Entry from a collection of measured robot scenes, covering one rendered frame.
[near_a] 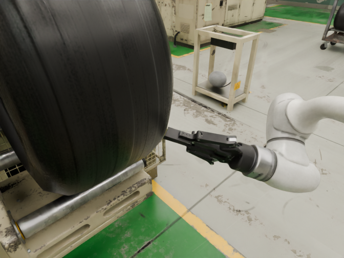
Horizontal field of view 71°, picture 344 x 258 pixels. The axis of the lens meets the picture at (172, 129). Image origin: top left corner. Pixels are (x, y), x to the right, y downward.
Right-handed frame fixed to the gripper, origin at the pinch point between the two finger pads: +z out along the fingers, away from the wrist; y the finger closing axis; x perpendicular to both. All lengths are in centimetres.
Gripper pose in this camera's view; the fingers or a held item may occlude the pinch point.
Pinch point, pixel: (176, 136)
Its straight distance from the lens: 61.0
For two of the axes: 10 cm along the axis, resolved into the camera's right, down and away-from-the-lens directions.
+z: -9.3, -3.1, -2.0
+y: -3.4, 5.1, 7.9
